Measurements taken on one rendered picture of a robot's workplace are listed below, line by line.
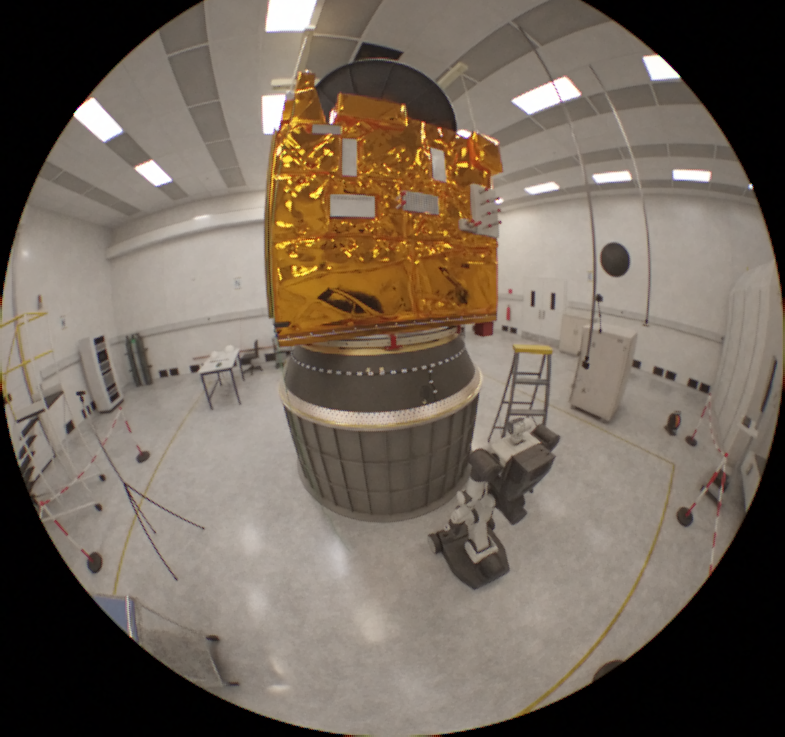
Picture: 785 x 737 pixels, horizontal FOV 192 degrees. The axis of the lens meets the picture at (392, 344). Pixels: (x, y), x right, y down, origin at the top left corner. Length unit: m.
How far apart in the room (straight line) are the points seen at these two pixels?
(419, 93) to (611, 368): 4.43
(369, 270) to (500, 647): 2.90
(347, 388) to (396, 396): 0.36
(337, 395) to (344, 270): 0.88
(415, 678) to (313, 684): 0.66
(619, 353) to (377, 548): 4.08
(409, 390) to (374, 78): 2.95
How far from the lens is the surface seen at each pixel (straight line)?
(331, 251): 1.56
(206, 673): 2.32
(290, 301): 1.53
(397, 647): 2.11
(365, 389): 1.68
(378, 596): 2.18
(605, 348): 4.28
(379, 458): 1.89
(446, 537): 2.16
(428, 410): 1.74
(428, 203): 1.95
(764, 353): 5.25
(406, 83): 2.77
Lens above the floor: 2.11
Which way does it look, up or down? 15 degrees down
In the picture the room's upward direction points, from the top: 2 degrees counter-clockwise
